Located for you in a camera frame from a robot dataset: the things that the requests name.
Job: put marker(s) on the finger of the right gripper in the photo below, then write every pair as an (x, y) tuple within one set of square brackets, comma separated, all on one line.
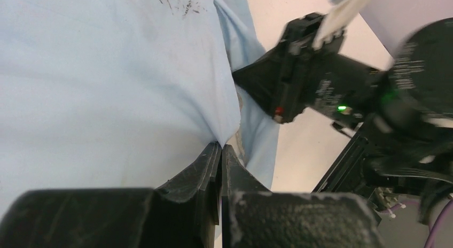
[(263, 81)]

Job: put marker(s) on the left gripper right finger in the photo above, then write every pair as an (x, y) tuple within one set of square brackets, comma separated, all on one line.
[(254, 216)]

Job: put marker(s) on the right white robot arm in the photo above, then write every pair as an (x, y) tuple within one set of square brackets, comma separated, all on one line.
[(404, 113)]

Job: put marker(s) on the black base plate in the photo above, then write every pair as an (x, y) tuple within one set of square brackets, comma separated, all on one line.
[(354, 168)]

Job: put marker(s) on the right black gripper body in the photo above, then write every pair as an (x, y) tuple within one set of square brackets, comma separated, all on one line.
[(336, 86)]

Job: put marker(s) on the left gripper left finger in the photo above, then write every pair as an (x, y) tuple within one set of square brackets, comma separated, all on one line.
[(183, 212)]

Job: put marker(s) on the green and blue pillowcase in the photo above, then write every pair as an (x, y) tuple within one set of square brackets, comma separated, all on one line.
[(124, 93)]

